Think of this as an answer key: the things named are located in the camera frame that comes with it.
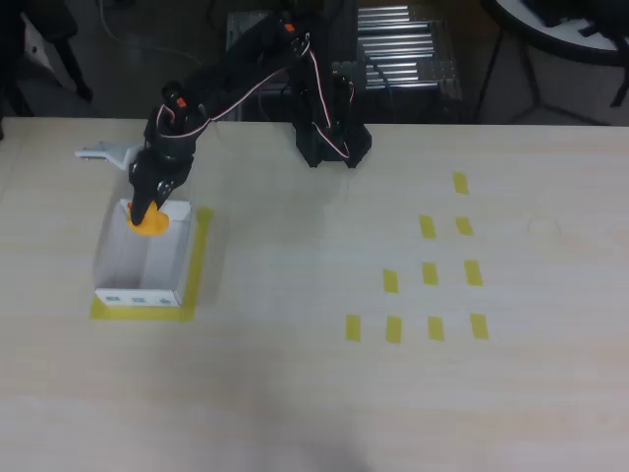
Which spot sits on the white cardboard box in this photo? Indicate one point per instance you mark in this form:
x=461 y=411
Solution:
x=162 y=265

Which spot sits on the yellow tape frame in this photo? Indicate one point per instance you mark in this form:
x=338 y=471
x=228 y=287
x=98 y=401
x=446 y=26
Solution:
x=197 y=255

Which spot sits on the orange rubber duck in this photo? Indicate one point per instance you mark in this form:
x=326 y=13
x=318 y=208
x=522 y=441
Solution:
x=154 y=226

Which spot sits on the black bag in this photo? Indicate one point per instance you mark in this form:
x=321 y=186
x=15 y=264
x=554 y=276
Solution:
x=550 y=12

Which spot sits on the round white table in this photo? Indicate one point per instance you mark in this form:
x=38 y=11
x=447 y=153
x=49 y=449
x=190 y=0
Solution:
x=565 y=34

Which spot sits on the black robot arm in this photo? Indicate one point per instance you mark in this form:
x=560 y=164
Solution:
x=231 y=69

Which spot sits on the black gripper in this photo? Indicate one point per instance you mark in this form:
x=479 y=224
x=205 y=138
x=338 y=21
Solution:
x=148 y=181

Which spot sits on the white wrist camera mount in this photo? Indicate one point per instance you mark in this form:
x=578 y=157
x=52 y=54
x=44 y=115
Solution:
x=113 y=153

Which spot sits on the aluminium roller rack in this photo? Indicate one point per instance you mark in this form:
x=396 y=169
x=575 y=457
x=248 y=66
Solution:
x=408 y=49

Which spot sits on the black office chair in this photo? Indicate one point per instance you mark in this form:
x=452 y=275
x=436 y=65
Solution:
x=10 y=29

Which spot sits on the yellow tape mark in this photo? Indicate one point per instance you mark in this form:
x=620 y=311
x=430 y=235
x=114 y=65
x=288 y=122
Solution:
x=464 y=226
x=461 y=183

